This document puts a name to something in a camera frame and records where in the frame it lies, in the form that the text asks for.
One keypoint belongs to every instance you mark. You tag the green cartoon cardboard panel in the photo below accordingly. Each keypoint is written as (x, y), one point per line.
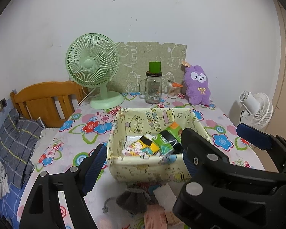
(134, 63)

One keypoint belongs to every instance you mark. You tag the yellow black cartoon packet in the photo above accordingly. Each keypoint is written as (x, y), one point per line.
(140, 146)

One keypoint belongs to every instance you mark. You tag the white tissue pack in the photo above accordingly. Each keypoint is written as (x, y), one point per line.
(165, 197)

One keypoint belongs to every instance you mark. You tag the grey plaid pillow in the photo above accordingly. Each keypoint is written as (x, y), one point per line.
(18, 137)

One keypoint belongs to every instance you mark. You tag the floral tablecloth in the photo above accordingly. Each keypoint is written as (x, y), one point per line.
(87, 128)

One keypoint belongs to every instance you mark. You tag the glass mason jar mug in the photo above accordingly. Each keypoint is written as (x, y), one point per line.
(151, 87)

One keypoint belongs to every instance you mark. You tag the yellow cartoon fabric storage box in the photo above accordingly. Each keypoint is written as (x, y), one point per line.
(138, 122)

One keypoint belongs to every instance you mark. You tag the white clip fan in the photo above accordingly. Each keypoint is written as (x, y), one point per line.
(258, 109)

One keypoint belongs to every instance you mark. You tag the wall power socket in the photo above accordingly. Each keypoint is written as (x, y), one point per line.
(3, 104)

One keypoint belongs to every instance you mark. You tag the purple bunny plush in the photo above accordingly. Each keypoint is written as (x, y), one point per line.
(196, 83)

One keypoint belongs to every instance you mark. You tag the toothpick jar orange lid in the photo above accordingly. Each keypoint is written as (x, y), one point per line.
(173, 89)

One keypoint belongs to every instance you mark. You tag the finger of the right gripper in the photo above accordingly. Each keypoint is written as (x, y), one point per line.
(275, 146)

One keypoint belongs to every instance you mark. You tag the green desk fan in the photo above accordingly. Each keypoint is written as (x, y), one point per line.
(92, 60)

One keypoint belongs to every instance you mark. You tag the grey drawstring pouch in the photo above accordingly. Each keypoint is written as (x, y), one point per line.
(133, 200)

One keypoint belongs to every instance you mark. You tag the wooden bed headboard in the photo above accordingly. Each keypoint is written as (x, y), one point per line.
(49, 101)

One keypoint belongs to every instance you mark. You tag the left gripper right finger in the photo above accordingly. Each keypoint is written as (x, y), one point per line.
(223, 195)

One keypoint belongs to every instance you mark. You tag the green orange tissue pack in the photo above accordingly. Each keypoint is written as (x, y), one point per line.
(169, 140)

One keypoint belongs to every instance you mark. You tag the green cup on jar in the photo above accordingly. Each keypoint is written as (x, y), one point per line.
(154, 67)

